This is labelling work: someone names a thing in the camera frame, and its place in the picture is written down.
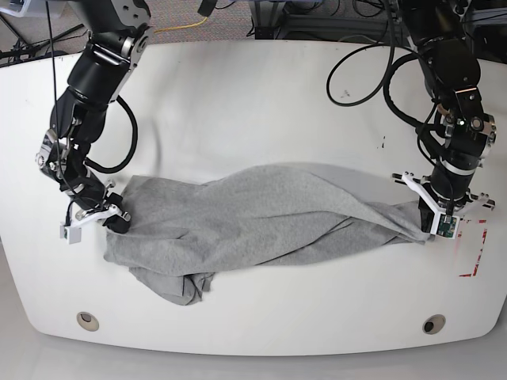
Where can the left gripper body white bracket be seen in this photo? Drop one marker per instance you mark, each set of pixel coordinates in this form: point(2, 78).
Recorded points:
point(462, 207)

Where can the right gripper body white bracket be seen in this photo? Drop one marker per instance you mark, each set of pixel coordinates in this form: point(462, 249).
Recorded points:
point(84, 190)

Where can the grey T-shirt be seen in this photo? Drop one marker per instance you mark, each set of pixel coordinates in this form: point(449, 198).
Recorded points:
point(183, 234)

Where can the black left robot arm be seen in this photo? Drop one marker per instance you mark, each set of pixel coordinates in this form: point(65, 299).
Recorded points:
point(458, 134)

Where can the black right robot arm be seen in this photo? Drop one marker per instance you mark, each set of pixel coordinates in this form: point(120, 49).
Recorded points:
point(119, 32)

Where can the red tape rectangle marking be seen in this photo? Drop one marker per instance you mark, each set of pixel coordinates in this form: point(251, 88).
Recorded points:
point(470, 243)

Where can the black tripod stand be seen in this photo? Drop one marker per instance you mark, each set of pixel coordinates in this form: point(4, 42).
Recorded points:
point(37, 36)

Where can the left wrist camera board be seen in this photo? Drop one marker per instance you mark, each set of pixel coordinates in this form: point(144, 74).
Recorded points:
point(447, 226)

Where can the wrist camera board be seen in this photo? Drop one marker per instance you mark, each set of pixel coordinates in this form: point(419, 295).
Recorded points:
point(71, 234)
point(447, 226)

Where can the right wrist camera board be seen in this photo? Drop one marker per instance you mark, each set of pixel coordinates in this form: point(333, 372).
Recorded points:
point(71, 234)

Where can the left table cable grommet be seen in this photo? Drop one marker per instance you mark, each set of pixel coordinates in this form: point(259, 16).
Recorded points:
point(87, 321)

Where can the table cable grommet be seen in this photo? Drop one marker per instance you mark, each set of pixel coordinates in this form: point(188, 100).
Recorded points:
point(434, 324)
point(87, 321)

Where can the right table cable grommet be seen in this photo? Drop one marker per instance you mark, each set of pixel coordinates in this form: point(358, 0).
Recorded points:
point(434, 324)

